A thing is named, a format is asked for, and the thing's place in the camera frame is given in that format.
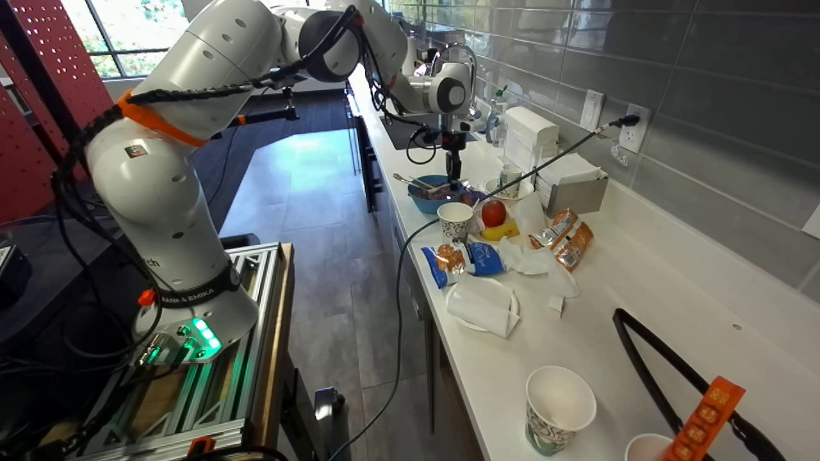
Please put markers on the red apple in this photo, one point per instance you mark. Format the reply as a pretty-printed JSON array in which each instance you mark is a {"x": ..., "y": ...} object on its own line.
[{"x": 492, "y": 212}]

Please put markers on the black tongs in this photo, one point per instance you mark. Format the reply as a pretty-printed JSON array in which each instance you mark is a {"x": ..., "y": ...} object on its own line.
[{"x": 617, "y": 319}]

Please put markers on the red perforated panel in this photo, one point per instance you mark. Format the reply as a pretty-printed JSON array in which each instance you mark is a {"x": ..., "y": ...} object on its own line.
[{"x": 76, "y": 52}]

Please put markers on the pink cup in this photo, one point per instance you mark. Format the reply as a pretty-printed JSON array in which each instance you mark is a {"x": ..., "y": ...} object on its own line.
[{"x": 643, "y": 449}]

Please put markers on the window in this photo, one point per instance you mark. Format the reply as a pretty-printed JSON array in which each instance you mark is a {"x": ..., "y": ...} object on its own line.
[{"x": 128, "y": 33}]

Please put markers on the white wall outlet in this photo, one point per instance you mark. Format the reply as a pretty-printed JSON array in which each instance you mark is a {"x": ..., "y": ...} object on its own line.
[{"x": 635, "y": 142}]

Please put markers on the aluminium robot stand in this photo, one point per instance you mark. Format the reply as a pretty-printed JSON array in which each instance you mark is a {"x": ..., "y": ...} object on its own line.
[{"x": 257, "y": 342}]

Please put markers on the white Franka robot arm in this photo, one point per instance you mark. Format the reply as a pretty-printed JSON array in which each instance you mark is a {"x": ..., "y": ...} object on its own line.
[{"x": 153, "y": 188}]

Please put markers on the small white cube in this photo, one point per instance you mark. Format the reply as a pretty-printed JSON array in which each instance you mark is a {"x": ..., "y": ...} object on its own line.
[{"x": 557, "y": 306}]

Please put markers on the blue bowl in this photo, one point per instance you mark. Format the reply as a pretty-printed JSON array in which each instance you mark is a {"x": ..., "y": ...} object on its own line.
[{"x": 424, "y": 203}]

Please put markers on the floral printed paper cup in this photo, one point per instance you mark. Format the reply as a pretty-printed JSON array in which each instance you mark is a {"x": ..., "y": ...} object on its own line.
[{"x": 547, "y": 426}]

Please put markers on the colourful cereal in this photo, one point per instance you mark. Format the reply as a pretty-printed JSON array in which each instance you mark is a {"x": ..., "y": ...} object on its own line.
[{"x": 427, "y": 189}]

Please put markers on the orange snack packet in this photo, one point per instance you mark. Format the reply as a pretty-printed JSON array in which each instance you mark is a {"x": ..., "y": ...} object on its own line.
[{"x": 704, "y": 418}]

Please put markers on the clear bottle green cap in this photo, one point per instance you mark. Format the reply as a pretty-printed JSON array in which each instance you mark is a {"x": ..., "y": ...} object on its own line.
[{"x": 497, "y": 117}]

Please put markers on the metal napkin dispenser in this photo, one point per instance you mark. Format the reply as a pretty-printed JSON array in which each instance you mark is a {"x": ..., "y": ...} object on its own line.
[{"x": 577, "y": 193}]

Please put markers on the yellow banana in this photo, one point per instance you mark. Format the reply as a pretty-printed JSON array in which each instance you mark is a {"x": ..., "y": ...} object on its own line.
[{"x": 502, "y": 230}]

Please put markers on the white paper towel stack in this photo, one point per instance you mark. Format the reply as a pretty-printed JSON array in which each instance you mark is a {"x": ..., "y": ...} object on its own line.
[{"x": 527, "y": 130}]

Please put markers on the white light switch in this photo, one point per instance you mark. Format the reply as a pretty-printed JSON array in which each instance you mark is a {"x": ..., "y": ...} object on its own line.
[{"x": 589, "y": 110}]

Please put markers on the blue pretzel bag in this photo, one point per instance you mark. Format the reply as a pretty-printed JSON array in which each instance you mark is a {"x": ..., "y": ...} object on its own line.
[{"x": 451, "y": 257}]

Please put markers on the orange snack bag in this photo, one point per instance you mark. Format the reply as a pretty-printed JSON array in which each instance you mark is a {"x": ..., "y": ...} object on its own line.
[
  {"x": 559, "y": 226},
  {"x": 577, "y": 246}
]

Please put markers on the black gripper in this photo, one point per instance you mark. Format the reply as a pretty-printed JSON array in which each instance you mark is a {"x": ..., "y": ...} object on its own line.
[{"x": 453, "y": 144}]

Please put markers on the black floor device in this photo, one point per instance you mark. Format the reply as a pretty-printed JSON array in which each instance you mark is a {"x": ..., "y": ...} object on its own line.
[{"x": 328, "y": 426}]

